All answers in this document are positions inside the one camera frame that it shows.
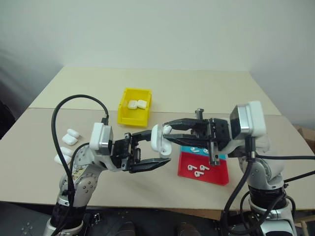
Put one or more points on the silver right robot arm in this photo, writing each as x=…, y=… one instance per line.
x=264, y=172

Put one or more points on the teal plastic tray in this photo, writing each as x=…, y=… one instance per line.
x=222, y=157

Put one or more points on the dark brown rounded shape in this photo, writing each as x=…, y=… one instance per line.
x=186, y=229
x=128, y=228

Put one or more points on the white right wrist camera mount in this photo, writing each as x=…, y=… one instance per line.
x=254, y=118

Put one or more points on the yellow plastic bin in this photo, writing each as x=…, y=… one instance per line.
x=130, y=118

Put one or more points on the closed white earbud case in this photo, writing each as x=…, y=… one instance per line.
x=62, y=159
x=142, y=104
x=132, y=104
x=66, y=151
x=69, y=139
x=73, y=133

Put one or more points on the white earbud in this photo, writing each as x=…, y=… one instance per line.
x=194, y=150
x=203, y=168
x=205, y=151
x=191, y=167
x=167, y=129
x=198, y=174

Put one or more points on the white earbud case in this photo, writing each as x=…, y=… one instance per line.
x=62, y=159
x=69, y=139
x=132, y=104
x=66, y=151
x=142, y=104
x=73, y=133
x=157, y=141

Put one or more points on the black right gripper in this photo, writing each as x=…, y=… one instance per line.
x=220, y=134

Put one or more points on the light wooden frame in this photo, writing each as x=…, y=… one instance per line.
x=305, y=226

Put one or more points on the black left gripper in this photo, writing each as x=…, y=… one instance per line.
x=124, y=152

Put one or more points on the red plastic tray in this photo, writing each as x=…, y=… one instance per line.
x=214, y=175

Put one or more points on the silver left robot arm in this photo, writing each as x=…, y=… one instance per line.
x=85, y=185

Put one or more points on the black bulky object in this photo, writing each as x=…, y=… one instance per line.
x=5, y=120

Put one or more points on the brown cardboard box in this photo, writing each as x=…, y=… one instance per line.
x=306, y=135

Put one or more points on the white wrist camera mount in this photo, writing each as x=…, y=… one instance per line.
x=98, y=137
x=254, y=118

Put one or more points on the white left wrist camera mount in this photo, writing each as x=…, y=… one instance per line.
x=98, y=137

